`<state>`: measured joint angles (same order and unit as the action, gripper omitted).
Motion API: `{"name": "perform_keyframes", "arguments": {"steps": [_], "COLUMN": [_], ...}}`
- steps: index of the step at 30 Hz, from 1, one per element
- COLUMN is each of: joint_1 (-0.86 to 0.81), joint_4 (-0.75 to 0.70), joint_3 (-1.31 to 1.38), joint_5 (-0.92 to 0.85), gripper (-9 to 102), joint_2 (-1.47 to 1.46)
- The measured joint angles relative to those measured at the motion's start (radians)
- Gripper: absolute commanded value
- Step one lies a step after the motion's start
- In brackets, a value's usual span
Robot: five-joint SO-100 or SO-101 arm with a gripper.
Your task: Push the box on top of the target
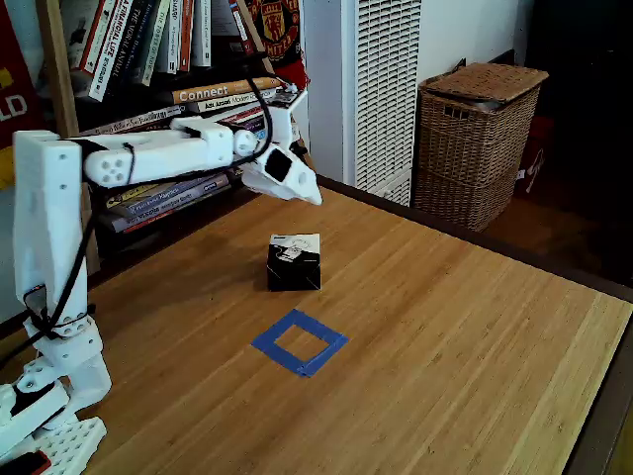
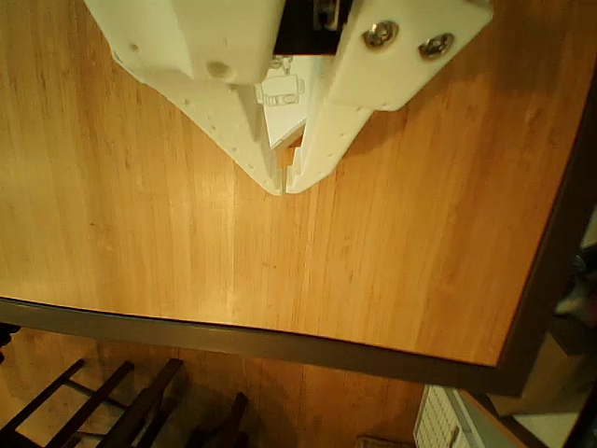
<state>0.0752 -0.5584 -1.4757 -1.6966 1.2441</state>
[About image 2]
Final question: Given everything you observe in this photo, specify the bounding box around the black and white cardboard box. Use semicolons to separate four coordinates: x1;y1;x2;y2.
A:
254;53;323;150

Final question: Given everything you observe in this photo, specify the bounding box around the white louvered heater unit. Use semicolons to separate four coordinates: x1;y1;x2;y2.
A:
412;385;472;448

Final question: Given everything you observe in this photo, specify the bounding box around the dark wooden chair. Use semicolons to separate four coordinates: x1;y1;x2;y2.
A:
0;357;251;448

